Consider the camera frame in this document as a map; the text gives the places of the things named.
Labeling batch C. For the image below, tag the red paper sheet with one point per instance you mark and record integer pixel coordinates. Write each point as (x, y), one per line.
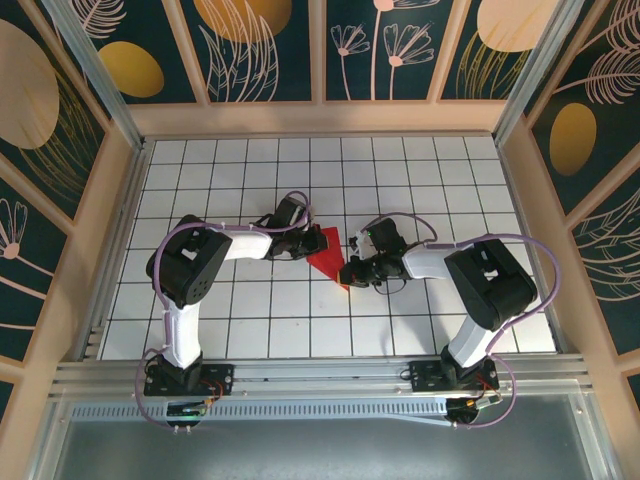
(330, 255)

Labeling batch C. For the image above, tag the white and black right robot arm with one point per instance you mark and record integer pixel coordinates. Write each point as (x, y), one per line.
(470, 340)

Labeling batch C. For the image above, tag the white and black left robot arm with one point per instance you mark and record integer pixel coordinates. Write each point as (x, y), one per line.
(182, 335)

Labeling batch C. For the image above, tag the grey metal sheet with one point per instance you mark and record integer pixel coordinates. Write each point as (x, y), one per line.
(320, 455)

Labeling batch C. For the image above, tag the right controller board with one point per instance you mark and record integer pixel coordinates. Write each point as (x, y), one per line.
(462, 407)

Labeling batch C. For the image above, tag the controller board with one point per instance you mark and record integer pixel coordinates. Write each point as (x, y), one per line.
(462, 407)
(185, 411)

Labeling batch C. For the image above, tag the left controller board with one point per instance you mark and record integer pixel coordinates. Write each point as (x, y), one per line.
(185, 411)

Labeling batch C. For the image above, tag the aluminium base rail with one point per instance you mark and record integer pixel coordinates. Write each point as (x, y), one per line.
(320, 377)

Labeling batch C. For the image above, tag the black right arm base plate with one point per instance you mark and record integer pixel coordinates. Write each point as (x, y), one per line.
(422, 375)

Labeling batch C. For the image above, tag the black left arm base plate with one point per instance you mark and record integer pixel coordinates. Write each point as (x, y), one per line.
(220, 377)

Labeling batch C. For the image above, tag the aluminium side rail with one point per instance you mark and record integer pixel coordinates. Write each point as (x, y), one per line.
(120, 240)

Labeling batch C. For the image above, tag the aluminium frame post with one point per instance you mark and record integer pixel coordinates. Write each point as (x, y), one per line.
(96, 75)
(536, 75)

